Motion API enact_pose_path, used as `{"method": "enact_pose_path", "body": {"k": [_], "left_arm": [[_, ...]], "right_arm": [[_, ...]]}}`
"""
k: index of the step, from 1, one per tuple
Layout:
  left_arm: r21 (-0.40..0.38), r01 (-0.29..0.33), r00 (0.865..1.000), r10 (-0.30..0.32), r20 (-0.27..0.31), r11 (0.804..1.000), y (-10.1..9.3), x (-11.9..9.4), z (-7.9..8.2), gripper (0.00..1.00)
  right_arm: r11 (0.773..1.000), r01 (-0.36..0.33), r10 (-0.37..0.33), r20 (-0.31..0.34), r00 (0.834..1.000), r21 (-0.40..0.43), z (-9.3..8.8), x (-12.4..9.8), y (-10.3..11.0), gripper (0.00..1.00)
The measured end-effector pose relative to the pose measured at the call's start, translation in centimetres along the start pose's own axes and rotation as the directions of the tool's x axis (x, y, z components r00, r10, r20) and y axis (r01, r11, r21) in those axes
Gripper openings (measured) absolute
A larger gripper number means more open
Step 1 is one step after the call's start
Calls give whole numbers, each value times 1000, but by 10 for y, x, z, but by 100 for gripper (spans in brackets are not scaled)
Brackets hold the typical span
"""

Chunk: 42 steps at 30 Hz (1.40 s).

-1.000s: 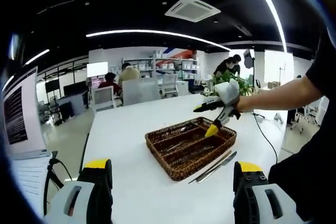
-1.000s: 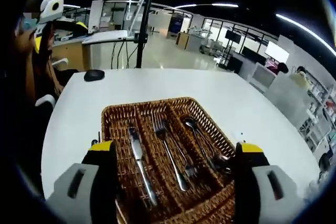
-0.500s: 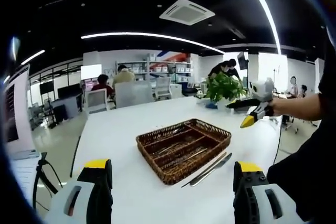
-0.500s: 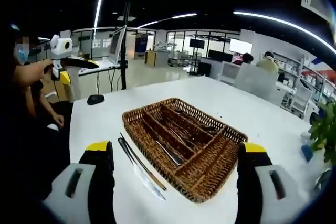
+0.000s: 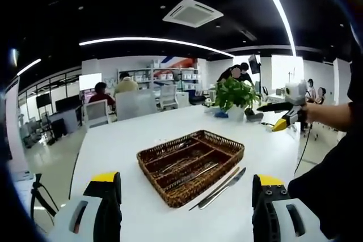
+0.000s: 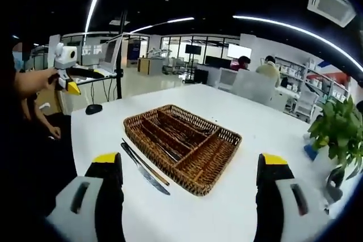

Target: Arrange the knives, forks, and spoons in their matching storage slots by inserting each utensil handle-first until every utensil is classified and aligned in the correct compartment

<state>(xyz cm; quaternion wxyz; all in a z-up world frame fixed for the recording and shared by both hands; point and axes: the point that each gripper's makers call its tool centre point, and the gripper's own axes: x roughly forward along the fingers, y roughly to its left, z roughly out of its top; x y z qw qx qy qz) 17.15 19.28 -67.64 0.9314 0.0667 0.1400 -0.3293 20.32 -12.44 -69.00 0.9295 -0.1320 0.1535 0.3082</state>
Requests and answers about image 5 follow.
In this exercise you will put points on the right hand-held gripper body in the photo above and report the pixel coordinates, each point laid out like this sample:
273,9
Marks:
297,93

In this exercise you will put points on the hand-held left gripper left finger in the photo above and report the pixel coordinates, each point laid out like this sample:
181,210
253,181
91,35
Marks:
85,213

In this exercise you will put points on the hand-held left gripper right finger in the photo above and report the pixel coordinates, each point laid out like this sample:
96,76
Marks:
283,216

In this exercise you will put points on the brown wicker storage tray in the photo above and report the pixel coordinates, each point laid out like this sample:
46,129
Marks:
224,145

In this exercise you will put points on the steel table knife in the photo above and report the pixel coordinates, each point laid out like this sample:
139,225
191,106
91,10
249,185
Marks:
224,186
227,178

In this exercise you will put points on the pile of steel utensils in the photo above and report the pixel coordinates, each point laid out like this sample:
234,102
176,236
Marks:
184,165

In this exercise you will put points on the white storage shelving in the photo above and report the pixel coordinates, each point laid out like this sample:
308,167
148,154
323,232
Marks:
147,76

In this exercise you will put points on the person's right hand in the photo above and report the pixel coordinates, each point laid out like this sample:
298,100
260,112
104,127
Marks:
309,113

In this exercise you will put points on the black grey device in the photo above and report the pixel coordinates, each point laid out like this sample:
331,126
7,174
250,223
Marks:
253,116

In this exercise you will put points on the potted green plant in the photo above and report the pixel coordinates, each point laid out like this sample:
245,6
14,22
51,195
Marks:
235,94

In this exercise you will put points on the studio light on stand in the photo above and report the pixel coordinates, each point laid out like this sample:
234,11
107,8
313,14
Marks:
253,63

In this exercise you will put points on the blue cloth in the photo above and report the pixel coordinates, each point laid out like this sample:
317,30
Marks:
221,114

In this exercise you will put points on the black tripod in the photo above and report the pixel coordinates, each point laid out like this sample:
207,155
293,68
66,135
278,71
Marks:
37,188

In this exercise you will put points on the person's black clothing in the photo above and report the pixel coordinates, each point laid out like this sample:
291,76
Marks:
334,191

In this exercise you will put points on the black equipment cart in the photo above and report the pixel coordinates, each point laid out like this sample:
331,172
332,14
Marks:
58,128

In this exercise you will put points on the ceiling light strip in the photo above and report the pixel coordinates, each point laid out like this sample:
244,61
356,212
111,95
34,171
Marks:
278,5
28,67
136,38

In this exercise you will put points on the white mesh chair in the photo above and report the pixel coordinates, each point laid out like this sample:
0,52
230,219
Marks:
96,111

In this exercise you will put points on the white laptop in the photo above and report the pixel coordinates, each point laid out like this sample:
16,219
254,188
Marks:
17,134

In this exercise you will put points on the white office chair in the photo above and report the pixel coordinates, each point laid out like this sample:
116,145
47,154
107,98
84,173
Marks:
168,96

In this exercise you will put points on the black monitor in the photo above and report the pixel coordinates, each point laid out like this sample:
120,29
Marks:
68,102

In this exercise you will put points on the translucent white chair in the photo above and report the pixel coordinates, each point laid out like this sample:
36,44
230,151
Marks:
136,105

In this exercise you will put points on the black television on stand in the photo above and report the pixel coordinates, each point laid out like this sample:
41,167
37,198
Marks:
43,99

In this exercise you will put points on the ceiling air conditioner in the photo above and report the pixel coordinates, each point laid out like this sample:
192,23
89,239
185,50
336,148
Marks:
193,13

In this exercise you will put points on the bright white screen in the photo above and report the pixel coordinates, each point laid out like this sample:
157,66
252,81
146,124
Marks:
90,82

